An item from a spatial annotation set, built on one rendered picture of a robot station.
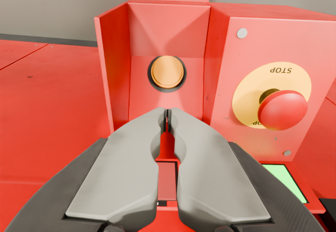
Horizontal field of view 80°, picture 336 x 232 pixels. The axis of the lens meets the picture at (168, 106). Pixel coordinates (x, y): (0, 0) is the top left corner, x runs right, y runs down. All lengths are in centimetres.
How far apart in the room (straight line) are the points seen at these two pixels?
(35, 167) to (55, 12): 79
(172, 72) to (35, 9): 92
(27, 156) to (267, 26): 38
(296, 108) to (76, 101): 45
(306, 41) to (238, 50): 5
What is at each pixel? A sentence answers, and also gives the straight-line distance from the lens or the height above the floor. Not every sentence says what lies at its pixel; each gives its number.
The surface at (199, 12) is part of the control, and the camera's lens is 25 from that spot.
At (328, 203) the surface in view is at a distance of 38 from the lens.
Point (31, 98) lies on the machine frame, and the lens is 57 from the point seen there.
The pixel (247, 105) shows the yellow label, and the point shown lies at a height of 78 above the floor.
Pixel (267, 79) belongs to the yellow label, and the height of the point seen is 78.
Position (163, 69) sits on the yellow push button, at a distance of 24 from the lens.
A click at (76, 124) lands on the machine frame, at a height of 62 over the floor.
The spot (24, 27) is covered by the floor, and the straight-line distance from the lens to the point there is 115.
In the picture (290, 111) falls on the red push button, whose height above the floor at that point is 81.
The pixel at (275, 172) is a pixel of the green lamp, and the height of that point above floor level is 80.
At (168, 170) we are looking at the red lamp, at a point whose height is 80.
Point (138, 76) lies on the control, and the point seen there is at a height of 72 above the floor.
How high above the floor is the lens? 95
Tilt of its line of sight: 58 degrees down
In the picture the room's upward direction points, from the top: 180 degrees clockwise
